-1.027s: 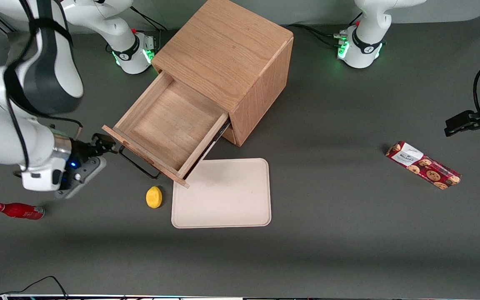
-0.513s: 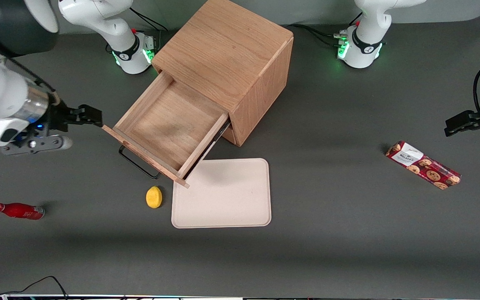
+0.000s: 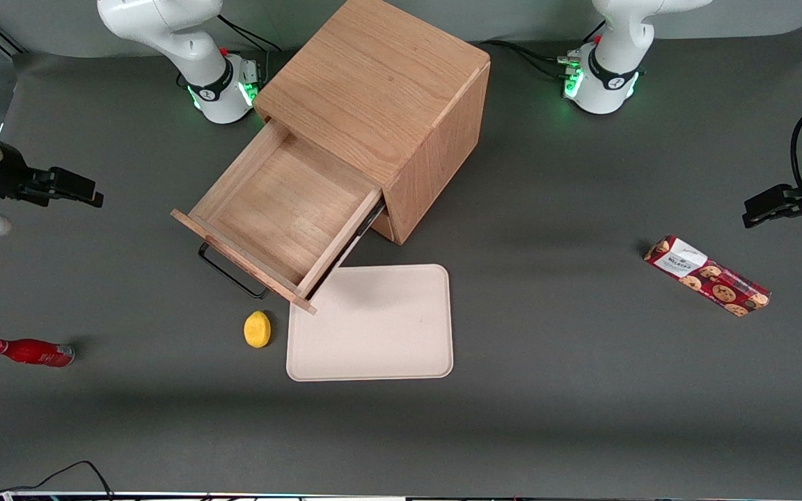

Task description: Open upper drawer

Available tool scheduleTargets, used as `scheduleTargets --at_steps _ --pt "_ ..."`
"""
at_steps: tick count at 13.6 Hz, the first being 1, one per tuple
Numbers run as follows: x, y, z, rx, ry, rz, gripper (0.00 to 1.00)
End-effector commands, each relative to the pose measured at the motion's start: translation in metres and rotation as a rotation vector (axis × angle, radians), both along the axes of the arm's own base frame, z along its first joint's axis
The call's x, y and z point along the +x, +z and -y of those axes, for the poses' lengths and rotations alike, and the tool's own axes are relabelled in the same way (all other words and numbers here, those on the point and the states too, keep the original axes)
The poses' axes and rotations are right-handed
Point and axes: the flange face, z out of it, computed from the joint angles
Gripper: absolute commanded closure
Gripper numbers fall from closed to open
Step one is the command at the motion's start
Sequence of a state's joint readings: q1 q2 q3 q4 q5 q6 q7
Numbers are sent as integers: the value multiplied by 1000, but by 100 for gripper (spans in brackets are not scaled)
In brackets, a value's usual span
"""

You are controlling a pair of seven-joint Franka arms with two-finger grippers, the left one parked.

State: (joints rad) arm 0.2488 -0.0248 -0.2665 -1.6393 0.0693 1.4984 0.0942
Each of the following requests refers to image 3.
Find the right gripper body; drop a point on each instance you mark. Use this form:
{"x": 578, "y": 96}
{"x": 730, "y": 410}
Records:
{"x": 1, "y": 174}

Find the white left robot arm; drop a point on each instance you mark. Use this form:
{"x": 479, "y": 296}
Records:
{"x": 610, "y": 90}

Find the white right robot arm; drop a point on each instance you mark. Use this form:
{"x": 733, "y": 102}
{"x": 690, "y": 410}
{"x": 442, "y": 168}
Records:
{"x": 164, "y": 21}

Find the beige rectangular tray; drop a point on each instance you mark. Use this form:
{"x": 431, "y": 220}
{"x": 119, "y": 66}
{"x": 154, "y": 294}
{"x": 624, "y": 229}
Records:
{"x": 387, "y": 334}

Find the red bottle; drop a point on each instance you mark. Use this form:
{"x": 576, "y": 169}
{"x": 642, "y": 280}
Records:
{"x": 32, "y": 352}

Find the red tartan cookie box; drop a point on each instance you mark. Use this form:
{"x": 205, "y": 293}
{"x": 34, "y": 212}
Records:
{"x": 707, "y": 275}

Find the wooden drawer cabinet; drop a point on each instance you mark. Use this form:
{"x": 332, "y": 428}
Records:
{"x": 387, "y": 83}

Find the grey aluminium frame bar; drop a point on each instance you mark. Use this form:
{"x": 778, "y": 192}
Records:
{"x": 11, "y": 46}

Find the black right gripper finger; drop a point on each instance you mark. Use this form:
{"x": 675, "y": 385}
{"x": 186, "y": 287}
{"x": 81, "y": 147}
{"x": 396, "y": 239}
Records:
{"x": 74, "y": 182}
{"x": 84, "y": 200}

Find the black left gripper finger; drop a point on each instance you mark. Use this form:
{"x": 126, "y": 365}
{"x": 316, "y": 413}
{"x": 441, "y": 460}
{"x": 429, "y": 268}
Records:
{"x": 770, "y": 217}
{"x": 766, "y": 198}

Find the yellow lemon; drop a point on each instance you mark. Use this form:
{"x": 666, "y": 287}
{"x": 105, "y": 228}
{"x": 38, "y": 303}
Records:
{"x": 257, "y": 330}

